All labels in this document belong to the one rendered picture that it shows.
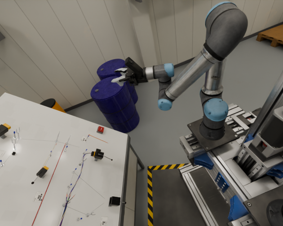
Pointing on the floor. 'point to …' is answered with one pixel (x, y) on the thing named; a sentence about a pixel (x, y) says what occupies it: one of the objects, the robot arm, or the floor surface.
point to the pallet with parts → (279, 34)
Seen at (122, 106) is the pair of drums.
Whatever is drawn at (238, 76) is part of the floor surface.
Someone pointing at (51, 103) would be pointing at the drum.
